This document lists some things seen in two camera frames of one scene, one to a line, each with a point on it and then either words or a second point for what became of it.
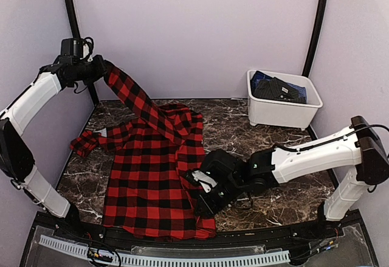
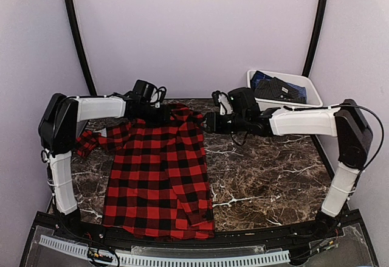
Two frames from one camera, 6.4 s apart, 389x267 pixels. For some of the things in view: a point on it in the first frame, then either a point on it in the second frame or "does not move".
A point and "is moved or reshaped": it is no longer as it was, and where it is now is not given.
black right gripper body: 230,192 -> 239,123
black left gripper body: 87,73 -> 152,117
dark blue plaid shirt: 259,78 does not move
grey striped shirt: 276,89 does not move
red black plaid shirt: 144,159 is moved or reshaped
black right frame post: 320,19 does not move
